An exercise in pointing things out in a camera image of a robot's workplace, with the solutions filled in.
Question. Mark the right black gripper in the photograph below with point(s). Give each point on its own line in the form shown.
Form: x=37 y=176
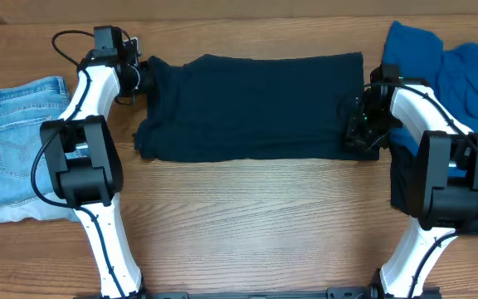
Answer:
x=356 y=125

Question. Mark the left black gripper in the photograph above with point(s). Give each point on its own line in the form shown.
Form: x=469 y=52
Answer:
x=144 y=81

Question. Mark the dark navy shirt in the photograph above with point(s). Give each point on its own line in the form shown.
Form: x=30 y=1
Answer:
x=221 y=108

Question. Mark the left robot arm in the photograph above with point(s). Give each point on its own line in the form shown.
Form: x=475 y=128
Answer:
x=83 y=164

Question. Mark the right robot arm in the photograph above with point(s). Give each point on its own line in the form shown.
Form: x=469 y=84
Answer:
x=441 y=194

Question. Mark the blue crumpled shirt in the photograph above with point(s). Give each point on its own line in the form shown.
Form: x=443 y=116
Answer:
x=453 y=74

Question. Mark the folded light blue jeans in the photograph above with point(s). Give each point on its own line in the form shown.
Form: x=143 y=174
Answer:
x=22 y=110

